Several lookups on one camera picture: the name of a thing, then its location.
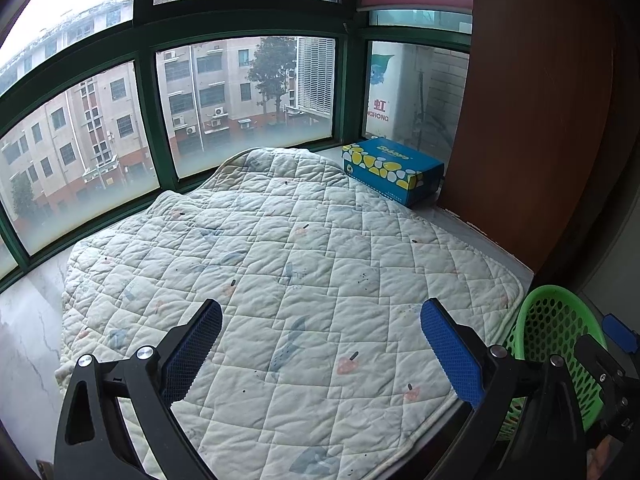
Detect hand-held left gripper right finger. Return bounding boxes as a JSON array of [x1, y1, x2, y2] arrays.
[[420, 297, 593, 480]]

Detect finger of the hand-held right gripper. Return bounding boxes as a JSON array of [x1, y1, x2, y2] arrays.
[[602, 312, 640, 356], [574, 332, 640, 441]]

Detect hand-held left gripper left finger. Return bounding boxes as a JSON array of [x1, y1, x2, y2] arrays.
[[54, 297, 224, 480]]

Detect green perforated plastic basket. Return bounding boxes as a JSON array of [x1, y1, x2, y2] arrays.
[[500, 285, 608, 441]]

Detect white quilted mat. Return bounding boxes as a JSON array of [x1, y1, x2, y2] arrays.
[[54, 147, 525, 476]]

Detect blue patterned tissue box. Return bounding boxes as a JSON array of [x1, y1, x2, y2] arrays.
[[341, 137, 446, 209]]

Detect brown wooden cabinet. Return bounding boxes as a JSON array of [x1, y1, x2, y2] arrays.
[[437, 0, 616, 273]]

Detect beige apartment building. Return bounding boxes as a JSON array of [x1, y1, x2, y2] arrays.
[[0, 0, 301, 241]]

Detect white air conditioner unit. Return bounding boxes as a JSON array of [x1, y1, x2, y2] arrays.
[[367, 42, 426, 138]]

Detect green tree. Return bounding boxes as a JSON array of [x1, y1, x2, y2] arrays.
[[248, 36, 298, 121]]

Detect white louvered panel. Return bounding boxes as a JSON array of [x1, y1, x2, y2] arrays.
[[295, 37, 335, 128]]

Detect green window frame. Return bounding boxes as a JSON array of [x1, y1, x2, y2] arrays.
[[0, 0, 473, 281]]

